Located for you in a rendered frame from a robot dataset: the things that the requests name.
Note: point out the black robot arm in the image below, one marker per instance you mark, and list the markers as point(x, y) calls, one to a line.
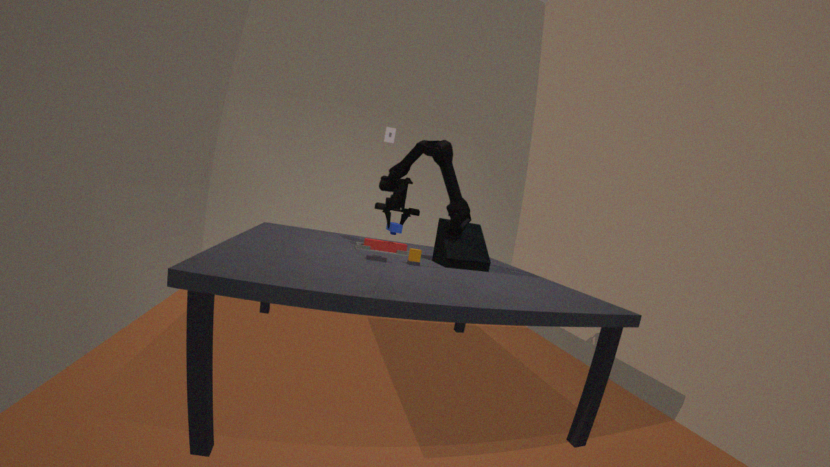
point(442, 153)

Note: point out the red long block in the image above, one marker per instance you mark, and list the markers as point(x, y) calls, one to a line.
point(385, 246)

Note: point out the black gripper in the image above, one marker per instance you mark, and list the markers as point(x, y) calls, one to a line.
point(398, 201)

